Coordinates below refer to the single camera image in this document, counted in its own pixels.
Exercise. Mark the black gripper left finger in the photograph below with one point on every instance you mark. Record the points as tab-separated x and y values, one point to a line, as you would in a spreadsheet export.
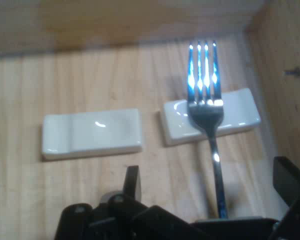
132	182

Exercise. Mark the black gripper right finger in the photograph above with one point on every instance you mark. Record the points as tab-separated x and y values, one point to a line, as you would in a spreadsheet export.
290	180

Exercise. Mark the white ceramic cutlery rest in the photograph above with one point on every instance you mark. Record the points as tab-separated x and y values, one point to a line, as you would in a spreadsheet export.
90	132
175	125

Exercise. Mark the silver metal fork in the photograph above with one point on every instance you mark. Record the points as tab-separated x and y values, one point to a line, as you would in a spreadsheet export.
205	117

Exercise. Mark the light wooden drawer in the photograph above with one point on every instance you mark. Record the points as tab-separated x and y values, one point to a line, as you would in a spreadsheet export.
90	75

